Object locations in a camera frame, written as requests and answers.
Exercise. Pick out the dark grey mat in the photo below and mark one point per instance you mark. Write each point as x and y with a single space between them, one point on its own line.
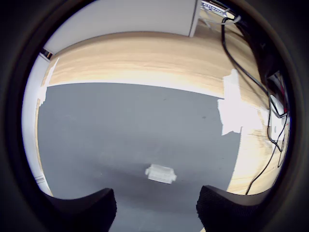
120 133

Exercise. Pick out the white power strip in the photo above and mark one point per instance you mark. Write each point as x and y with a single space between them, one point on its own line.
275 120

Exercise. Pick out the small white plastic terminal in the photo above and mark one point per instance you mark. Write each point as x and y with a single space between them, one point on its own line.
160 174

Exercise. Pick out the white tape piece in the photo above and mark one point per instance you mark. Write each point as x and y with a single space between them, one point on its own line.
44 96
230 111

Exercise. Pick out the blue white printed label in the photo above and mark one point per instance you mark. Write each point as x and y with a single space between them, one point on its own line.
213 6

